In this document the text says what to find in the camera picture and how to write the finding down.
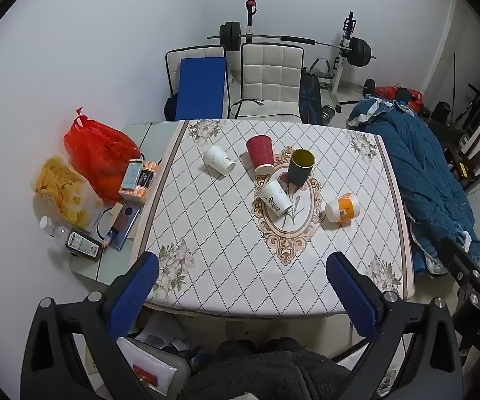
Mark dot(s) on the white padded chair right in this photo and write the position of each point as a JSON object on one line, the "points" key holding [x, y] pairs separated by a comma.
{"points": [[270, 82]]}

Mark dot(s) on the dark glass bottle with label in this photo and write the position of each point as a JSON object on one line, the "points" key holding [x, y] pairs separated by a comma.
{"points": [[83, 245]]}

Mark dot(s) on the orange snack package with phone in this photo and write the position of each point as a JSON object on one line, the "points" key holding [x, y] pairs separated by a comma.
{"points": [[137, 180]]}

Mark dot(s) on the white weight bench rack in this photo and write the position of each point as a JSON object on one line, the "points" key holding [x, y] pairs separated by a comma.
{"points": [[331, 78]]}

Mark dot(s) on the dark green cup yellow inside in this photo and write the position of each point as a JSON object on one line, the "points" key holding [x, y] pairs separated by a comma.
{"points": [[301, 164]]}

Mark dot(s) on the white paper cup with print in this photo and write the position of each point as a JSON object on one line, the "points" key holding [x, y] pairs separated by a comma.
{"points": [[275, 198]]}

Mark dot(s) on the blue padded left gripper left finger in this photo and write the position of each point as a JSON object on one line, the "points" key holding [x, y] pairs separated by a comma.
{"points": [[127, 294]]}

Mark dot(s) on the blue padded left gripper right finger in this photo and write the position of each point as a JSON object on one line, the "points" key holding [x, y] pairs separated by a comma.
{"points": [[357, 293]]}

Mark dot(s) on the bag of yellow chips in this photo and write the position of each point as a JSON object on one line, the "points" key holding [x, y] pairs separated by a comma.
{"points": [[71, 194]]}

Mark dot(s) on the black fleece clothing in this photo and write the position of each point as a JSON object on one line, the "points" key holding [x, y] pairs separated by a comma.
{"points": [[276, 369]]}

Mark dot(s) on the small white paper cup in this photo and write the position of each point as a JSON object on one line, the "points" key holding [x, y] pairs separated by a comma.
{"points": [[217, 159]]}

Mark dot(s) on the white diamond pattern tablecloth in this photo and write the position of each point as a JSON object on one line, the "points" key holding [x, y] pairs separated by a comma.
{"points": [[223, 252]]}

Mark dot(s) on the red ribbed paper cup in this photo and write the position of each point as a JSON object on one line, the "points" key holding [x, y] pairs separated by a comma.
{"points": [[260, 150]]}

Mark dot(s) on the white box with red label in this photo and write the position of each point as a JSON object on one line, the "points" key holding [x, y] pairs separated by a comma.
{"points": [[162, 373]]}

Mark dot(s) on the orange and white paper cup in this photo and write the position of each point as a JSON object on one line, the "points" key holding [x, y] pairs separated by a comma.
{"points": [[343, 208]]}

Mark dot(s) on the red plastic bag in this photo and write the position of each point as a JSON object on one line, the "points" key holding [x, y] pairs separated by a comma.
{"points": [[100, 154]]}

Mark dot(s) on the dark wooden chair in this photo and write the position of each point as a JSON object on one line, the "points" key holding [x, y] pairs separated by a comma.
{"points": [[465, 165]]}

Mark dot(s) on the blue quilted blanket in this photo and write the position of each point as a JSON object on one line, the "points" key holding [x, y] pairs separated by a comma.
{"points": [[435, 203]]}

